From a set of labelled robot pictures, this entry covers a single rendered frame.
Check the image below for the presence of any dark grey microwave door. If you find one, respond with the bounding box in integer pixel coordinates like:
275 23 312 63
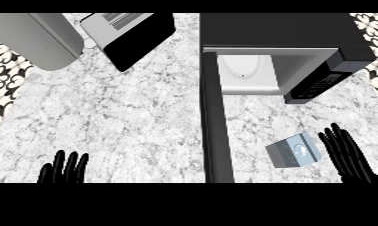
200 51 237 184

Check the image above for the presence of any black and silver toaster oven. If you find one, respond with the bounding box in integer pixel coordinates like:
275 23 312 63
79 13 178 73

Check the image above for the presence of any black microwave oven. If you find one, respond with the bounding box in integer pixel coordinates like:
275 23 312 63
200 13 378 105

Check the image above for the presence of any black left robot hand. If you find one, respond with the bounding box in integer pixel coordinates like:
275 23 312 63
37 149 91 184

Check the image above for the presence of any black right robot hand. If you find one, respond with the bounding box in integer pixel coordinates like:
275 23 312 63
316 122 378 184

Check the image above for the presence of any pale blue milk carton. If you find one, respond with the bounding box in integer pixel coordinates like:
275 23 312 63
265 131 322 169

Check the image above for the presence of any grey rounded appliance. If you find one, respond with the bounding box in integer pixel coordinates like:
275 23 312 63
0 13 85 72

